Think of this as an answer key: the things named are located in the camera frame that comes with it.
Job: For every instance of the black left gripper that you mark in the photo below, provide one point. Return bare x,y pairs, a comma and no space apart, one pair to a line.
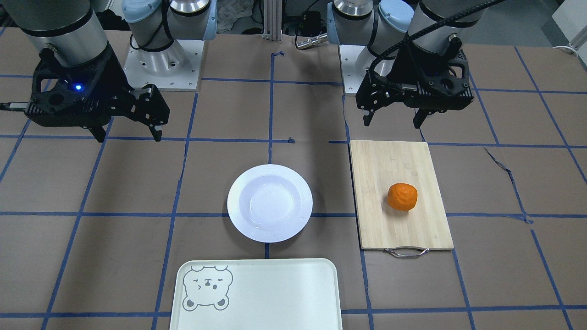
398,73

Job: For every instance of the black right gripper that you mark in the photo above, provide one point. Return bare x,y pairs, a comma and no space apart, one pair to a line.
118,91

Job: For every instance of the orange fruit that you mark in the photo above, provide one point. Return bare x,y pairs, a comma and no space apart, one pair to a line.
402,196

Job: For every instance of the white round plate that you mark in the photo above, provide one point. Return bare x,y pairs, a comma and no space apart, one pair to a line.
270,203

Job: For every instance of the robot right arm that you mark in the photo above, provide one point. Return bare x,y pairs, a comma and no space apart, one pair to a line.
72,29

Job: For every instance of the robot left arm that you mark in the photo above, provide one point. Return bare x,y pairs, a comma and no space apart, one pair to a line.
385,26

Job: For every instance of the white bear tray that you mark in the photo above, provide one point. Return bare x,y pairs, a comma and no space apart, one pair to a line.
257,294

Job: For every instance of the bamboo cutting board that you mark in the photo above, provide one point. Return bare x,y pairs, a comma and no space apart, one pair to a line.
376,167

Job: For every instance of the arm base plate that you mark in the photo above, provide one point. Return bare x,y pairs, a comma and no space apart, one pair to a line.
177,68
355,60

